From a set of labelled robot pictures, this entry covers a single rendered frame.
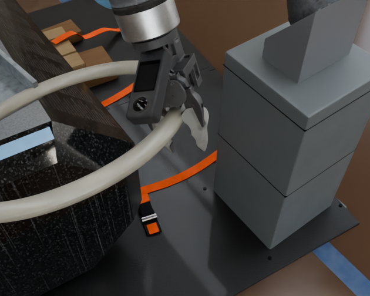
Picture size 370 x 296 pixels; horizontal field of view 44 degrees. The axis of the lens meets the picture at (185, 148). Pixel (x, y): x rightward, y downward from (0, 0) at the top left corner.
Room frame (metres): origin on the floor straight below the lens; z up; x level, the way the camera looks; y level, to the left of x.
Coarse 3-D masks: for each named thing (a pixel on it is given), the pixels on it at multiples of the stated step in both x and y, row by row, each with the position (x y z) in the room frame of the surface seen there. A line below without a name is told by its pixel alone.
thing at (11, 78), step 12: (0, 60) 0.87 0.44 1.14; (12, 60) 0.84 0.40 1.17; (0, 72) 0.85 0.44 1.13; (12, 72) 0.83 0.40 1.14; (24, 72) 0.79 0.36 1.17; (0, 84) 0.80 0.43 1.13; (12, 84) 0.80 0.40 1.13; (24, 84) 0.79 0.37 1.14; (36, 84) 0.76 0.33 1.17; (0, 96) 0.76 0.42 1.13; (0, 120) 0.69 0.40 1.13
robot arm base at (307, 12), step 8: (288, 0) 1.25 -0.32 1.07; (296, 0) 1.22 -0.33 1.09; (304, 0) 1.20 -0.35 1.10; (312, 0) 1.19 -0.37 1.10; (320, 0) 1.18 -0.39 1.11; (328, 0) 1.18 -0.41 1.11; (336, 0) 1.18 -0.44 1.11; (288, 8) 1.24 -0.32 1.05; (296, 8) 1.20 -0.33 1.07; (304, 8) 1.18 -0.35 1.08; (312, 8) 1.17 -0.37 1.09; (320, 8) 1.17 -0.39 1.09; (288, 16) 1.26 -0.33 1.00; (296, 16) 1.19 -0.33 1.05; (304, 16) 1.17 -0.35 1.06
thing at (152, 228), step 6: (144, 198) 1.20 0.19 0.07; (144, 204) 1.17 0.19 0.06; (150, 204) 1.17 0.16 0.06; (144, 210) 1.14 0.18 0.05; (150, 210) 1.14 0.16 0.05; (144, 216) 1.11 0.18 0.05; (150, 216) 1.11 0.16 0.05; (156, 216) 1.12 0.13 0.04; (144, 222) 1.10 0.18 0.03; (150, 222) 1.10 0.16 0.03; (156, 222) 1.10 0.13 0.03; (144, 228) 1.06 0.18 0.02; (150, 228) 1.06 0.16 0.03; (156, 228) 1.06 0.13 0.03; (150, 234) 1.04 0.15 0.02
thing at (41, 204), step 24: (72, 72) 0.79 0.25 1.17; (96, 72) 0.78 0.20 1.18; (120, 72) 0.77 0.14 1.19; (24, 96) 0.73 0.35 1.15; (168, 120) 0.50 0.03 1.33; (144, 144) 0.44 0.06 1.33; (120, 168) 0.40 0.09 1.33; (48, 192) 0.37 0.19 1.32; (72, 192) 0.36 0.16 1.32; (96, 192) 0.37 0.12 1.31; (0, 216) 0.34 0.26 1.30; (24, 216) 0.34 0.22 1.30
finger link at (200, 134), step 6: (186, 108) 0.52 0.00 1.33; (192, 108) 0.51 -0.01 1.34; (204, 108) 0.55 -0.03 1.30; (186, 114) 0.51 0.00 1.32; (192, 114) 0.51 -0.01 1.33; (204, 114) 0.54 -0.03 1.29; (186, 120) 0.51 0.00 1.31; (192, 120) 0.51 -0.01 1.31; (198, 120) 0.51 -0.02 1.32; (192, 126) 0.51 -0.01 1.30; (198, 126) 0.50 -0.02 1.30; (204, 126) 0.51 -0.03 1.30; (192, 132) 0.50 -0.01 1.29; (198, 132) 0.50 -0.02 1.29; (204, 132) 0.50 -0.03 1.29; (198, 138) 0.50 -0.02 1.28; (204, 138) 0.50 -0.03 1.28; (198, 144) 0.50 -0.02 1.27; (204, 144) 0.50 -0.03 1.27; (204, 150) 0.50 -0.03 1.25
